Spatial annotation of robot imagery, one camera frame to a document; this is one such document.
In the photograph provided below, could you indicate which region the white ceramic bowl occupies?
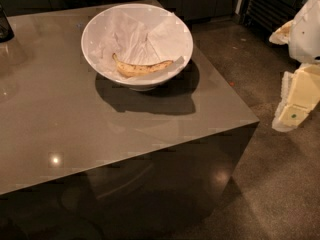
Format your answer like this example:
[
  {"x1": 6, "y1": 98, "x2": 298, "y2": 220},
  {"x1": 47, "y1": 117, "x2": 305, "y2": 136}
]
[{"x1": 80, "y1": 3, "x2": 194, "y2": 92}]

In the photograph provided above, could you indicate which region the spotted yellow banana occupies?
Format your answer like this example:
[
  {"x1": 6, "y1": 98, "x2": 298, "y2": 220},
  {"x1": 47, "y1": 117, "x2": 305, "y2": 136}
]
[{"x1": 112, "y1": 53, "x2": 173, "y2": 78}]

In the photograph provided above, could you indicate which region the white paper liner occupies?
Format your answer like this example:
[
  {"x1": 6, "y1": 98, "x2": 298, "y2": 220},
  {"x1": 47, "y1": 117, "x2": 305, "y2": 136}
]
[{"x1": 89, "y1": 7, "x2": 191, "y2": 82}]

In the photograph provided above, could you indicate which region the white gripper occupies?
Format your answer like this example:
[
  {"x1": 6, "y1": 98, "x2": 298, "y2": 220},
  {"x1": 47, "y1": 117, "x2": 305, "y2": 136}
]
[{"x1": 269, "y1": 0, "x2": 320, "y2": 132}]

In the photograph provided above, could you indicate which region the dark object at table edge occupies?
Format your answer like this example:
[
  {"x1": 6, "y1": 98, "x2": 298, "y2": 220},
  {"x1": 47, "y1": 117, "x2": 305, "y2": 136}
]
[{"x1": 0, "y1": 4, "x2": 14, "y2": 42}]

